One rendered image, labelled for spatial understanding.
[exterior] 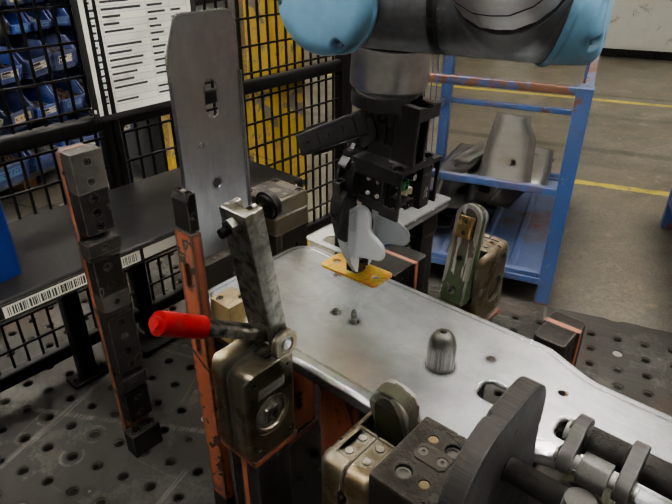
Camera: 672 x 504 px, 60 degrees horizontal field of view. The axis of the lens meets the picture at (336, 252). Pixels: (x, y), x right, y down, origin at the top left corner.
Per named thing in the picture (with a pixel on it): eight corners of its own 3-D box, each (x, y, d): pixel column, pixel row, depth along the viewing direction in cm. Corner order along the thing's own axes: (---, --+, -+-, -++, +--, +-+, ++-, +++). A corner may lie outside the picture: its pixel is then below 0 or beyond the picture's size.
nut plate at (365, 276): (393, 275, 68) (394, 266, 68) (373, 289, 66) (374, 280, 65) (339, 254, 73) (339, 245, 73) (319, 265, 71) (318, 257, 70)
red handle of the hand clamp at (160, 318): (291, 331, 60) (172, 320, 47) (284, 351, 60) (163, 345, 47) (264, 316, 63) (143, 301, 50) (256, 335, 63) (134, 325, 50)
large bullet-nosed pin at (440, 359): (458, 374, 67) (464, 328, 64) (443, 389, 65) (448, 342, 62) (434, 363, 69) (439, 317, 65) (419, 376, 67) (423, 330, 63)
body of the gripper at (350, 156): (393, 230, 58) (407, 111, 52) (329, 201, 63) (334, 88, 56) (435, 205, 63) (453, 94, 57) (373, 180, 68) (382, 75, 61)
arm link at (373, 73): (335, 41, 54) (388, 31, 59) (333, 91, 56) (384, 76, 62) (401, 58, 50) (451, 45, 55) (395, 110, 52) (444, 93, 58)
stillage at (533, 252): (434, 185, 368) (448, 24, 322) (568, 206, 341) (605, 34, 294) (367, 277, 272) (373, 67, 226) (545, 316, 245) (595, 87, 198)
